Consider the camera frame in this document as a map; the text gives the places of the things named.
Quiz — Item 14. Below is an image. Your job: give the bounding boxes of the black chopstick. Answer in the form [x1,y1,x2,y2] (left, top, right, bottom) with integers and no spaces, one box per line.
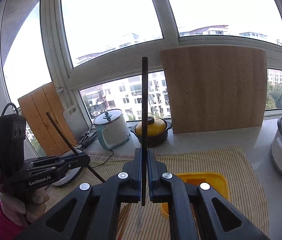
[141,57,148,206]
[46,112,105,183]

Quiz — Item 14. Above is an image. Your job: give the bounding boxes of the clear plastic spoon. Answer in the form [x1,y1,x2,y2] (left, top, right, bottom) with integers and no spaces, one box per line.
[136,204,143,234]

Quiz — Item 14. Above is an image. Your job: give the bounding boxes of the pink sleeve forearm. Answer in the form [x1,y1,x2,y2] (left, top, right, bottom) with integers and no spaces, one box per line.
[0,202,26,240]

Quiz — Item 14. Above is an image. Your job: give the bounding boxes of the left gloved hand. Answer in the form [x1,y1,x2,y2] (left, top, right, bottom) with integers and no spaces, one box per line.
[0,187,50,226]

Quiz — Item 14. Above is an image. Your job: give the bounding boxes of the yellow plastic bin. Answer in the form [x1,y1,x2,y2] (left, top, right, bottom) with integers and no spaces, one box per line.
[149,171,230,222]

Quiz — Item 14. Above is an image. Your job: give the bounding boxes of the pine wood board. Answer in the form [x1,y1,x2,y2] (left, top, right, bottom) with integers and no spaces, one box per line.
[18,82,76,156]

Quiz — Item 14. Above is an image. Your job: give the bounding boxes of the black scissors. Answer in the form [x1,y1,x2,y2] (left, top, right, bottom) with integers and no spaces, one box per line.
[78,131,98,148]

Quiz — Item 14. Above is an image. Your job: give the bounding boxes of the white plastic cutting board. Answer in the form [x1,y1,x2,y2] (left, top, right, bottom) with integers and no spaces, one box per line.
[63,105,88,141]

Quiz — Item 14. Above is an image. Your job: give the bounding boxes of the white teal electric cooker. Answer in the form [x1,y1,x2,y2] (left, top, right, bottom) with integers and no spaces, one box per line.
[94,109,130,150]

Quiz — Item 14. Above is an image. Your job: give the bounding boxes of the black pot yellow lid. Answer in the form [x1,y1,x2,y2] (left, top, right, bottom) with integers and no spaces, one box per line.
[130,116,172,148]

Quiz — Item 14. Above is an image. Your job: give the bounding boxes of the light oak wood board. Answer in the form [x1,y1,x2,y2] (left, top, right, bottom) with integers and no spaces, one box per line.
[161,46,267,133]

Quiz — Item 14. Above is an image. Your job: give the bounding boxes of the ring light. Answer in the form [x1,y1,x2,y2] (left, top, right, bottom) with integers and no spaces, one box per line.
[52,149,84,187]

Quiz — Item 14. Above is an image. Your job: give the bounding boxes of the black power cable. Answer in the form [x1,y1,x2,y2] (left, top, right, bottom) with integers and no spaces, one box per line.
[88,149,115,170]

